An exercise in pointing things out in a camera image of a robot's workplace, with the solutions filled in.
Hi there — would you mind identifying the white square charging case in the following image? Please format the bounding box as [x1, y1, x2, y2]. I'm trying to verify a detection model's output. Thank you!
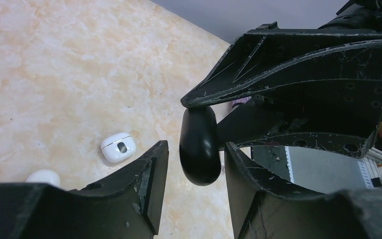
[100, 132, 137, 163]

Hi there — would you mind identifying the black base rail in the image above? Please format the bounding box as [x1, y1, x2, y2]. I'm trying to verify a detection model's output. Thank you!
[251, 146, 292, 182]

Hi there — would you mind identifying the white oval charging case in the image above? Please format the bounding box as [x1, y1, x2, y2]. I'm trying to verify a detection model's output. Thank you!
[25, 169, 61, 187]

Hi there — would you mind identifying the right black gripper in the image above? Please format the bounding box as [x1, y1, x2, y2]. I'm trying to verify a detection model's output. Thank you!
[180, 19, 382, 159]

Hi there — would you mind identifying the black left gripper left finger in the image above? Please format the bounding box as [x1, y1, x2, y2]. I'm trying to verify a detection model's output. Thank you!
[0, 140, 169, 239]

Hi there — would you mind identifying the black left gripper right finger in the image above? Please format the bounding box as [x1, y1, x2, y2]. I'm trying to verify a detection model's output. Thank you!
[224, 142, 382, 239]

